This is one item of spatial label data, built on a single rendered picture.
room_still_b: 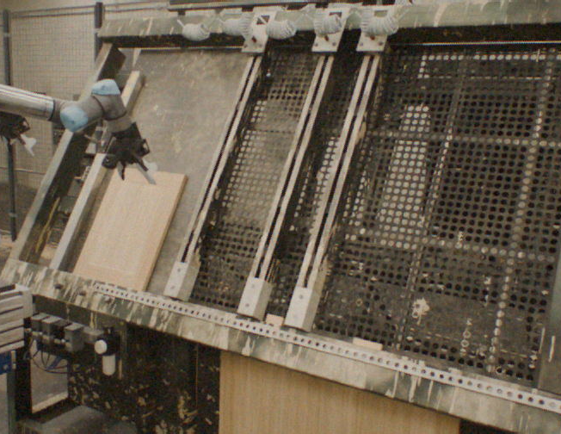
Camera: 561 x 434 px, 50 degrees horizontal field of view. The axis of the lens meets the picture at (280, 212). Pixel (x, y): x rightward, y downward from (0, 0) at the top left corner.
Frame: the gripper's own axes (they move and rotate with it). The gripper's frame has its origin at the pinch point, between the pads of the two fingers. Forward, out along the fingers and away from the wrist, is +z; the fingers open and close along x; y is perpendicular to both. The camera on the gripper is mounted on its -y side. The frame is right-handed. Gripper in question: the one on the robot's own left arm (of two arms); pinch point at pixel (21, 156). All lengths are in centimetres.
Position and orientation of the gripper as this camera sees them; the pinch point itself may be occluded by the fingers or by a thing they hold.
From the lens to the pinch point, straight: 261.5
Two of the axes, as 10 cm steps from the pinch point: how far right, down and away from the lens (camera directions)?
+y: 5.2, -5.7, 6.4
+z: 2.2, 8.1, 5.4
